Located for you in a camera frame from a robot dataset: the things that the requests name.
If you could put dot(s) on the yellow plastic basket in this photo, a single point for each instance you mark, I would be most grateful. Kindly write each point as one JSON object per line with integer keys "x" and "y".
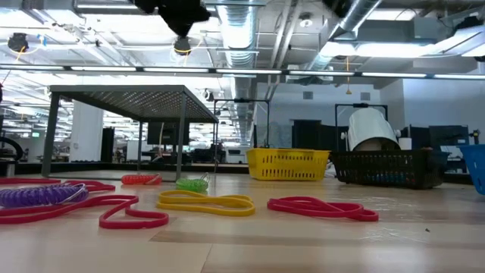
{"x": 288, "y": 165}

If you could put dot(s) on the grey perforated metal shelf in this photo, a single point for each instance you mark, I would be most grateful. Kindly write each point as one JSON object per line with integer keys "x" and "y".
{"x": 132, "y": 100}

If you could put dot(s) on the white pillar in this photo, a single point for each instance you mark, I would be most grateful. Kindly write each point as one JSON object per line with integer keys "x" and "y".
{"x": 86, "y": 132}

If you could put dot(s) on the round ceiling lamp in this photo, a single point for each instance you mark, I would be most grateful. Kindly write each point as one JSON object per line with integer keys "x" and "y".
{"x": 305, "y": 21}

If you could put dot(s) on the small black tripod camera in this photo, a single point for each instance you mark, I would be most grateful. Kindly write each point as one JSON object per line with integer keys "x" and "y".
{"x": 475, "y": 133}

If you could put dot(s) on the black plastic basket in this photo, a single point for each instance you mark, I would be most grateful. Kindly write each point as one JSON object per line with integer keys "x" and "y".
{"x": 386, "y": 167}

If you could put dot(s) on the white desk lamp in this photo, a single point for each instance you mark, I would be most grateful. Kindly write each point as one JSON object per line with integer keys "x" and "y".
{"x": 369, "y": 125}

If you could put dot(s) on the long ceiling light strip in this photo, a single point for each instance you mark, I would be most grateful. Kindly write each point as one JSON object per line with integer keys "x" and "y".
{"x": 170, "y": 69}

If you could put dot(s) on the blue plastic basket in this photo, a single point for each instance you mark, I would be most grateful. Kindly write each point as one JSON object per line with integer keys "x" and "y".
{"x": 475, "y": 167}

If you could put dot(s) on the black cabinet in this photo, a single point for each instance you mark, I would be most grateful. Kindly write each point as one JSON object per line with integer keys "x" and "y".
{"x": 307, "y": 134}

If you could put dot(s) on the black ceiling spotlight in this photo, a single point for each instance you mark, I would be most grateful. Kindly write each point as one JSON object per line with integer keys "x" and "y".
{"x": 182, "y": 45}
{"x": 17, "y": 41}

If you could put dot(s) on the red rubber band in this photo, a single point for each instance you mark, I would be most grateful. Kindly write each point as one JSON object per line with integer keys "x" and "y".
{"x": 34, "y": 181}
{"x": 132, "y": 224}
{"x": 363, "y": 217}
{"x": 98, "y": 186}

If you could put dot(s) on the yellow rubber band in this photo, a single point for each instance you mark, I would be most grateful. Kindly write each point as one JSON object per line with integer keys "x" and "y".
{"x": 208, "y": 211}

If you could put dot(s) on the black frame stand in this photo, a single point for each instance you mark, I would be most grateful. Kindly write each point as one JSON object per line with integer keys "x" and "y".
{"x": 360, "y": 105}
{"x": 242, "y": 101}

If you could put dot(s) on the white cylinder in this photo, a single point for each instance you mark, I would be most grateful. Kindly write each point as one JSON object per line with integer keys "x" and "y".
{"x": 406, "y": 144}

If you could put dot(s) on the black monitor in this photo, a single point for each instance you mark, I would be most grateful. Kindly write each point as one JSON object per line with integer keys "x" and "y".
{"x": 166, "y": 133}
{"x": 449, "y": 136}

